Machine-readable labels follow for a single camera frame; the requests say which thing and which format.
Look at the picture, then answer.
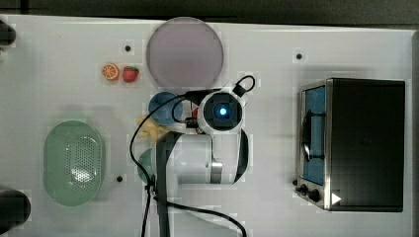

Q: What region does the red ketchup bottle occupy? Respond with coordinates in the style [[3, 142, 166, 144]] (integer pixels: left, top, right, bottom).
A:
[[192, 108, 202, 134]]

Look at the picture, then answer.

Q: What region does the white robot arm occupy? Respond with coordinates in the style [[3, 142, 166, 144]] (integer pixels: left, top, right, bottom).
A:
[[152, 85, 249, 237]]

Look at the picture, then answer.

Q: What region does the green oval strainer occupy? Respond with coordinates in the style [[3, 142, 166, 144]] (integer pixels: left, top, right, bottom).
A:
[[42, 120, 105, 206]]

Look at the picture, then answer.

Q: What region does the blue bowl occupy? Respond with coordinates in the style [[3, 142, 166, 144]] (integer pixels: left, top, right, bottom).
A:
[[148, 92, 183, 125]]

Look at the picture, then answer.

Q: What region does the peeled banana toy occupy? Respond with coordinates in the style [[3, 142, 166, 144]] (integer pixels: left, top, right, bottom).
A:
[[135, 117, 169, 144]]

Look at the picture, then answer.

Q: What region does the grey round plate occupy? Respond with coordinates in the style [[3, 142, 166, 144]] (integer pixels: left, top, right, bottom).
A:
[[146, 17, 224, 93]]

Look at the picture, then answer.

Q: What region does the green mug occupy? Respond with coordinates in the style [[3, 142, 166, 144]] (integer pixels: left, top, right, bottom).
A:
[[137, 148, 154, 184]]

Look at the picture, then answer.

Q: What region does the red strawberry toy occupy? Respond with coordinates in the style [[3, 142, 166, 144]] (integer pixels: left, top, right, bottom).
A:
[[123, 66, 139, 83]]

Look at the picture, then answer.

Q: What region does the orange slice toy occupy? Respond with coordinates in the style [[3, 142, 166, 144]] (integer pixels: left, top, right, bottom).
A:
[[102, 63, 120, 81]]

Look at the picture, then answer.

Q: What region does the black toaster oven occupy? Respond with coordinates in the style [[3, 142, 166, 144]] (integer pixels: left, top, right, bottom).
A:
[[293, 78, 406, 212]]

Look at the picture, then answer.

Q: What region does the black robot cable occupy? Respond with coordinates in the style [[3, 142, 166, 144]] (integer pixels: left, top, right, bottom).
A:
[[128, 74, 257, 237]]

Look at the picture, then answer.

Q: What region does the black cylinder post upper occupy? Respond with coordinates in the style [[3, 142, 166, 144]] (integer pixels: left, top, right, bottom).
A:
[[0, 21, 17, 46]]

